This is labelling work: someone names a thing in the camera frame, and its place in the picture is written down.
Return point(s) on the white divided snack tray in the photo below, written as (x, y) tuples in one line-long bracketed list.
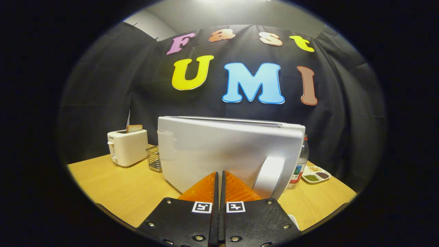
[(315, 175)]

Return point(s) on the clear plastic water bottle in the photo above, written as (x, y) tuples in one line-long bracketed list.
[(300, 168)]

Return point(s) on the white microwave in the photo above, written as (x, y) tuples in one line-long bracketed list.
[(223, 147)]

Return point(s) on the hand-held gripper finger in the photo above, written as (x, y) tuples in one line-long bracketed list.
[(215, 219), (222, 219)]

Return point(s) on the toast slice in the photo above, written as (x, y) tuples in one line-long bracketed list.
[(134, 128)]

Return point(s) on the white toaster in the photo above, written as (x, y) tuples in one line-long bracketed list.
[(128, 147)]

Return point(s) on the white rectangular dish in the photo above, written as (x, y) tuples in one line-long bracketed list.
[(293, 221)]

